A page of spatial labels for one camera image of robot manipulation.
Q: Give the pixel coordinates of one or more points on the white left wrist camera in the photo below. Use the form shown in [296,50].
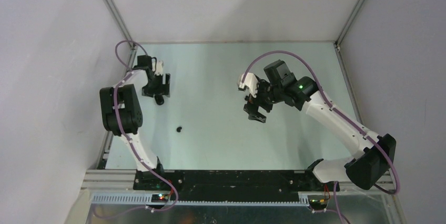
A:
[158,68]

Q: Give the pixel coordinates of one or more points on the aluminium frame post right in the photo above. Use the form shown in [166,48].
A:
[349,22]

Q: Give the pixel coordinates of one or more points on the aluminium frame post left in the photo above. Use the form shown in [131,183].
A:
[117,17]

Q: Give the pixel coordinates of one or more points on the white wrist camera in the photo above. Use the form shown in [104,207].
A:
[158,68]
[248,81]

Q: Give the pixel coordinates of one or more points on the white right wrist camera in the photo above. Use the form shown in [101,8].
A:
[248,81]

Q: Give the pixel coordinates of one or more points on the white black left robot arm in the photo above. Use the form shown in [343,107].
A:
[122,114]

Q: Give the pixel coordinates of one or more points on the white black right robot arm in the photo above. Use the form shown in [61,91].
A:
[370,153]

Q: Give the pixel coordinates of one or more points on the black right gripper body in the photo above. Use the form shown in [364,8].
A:
[266,95]

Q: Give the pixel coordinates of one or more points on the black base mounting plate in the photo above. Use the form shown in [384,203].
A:
[239,194]

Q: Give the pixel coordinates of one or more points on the aluminium frame post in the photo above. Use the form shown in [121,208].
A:
[349,22]
[117,17]

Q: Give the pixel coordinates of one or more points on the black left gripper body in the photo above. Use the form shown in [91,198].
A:
[156,87]

